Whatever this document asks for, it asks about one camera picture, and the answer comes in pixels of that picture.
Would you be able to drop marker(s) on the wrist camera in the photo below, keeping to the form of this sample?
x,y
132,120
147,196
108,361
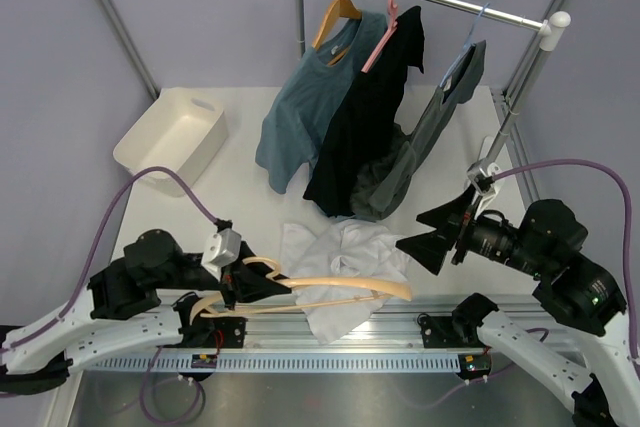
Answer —
x,y
221,249
482,177

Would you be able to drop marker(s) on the white plastic bin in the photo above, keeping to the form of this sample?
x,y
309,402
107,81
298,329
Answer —
x,y
182,131

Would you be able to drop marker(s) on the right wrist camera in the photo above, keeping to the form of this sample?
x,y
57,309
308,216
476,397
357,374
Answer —
x,y
482,177

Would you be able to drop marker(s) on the metal clothes rack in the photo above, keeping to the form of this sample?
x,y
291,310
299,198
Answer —
x,y
547,36

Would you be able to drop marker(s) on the white t shirt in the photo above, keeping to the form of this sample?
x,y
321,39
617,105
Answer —
x,y
345,249

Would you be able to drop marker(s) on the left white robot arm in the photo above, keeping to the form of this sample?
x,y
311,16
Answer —
x,y
146,298

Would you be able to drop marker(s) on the beige plastic hanger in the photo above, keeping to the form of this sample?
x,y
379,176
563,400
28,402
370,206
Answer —
x,y
379,290

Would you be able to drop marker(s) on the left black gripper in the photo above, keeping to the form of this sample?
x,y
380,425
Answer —
x,y
254,284

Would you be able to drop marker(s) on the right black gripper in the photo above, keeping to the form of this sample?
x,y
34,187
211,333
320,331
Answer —
x,y
455,220

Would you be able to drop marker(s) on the slotted cable duct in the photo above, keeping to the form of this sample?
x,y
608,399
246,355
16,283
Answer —
x,y
280,362

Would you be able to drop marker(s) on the blue plastic hanger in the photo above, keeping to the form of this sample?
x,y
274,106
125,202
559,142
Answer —
x,y
464,49

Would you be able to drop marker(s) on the teal t shirt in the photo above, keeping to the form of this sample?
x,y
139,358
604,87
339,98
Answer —
x,y
294,129

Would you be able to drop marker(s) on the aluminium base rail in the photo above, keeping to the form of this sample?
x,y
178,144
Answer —
x,y
328,320

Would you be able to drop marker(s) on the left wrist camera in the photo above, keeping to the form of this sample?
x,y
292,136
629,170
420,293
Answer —
x,y
221,249

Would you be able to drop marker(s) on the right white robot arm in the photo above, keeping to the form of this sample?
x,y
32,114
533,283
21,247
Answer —
x,y
580,295

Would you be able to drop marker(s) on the wooden hanger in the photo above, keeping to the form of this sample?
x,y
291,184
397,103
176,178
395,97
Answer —
x,y
337,10

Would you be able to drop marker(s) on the dark grey t shirt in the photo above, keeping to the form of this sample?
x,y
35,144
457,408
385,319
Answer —
x,y
382,183

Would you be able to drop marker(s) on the black t shirt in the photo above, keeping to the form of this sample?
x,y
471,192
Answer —
x,y
361,129

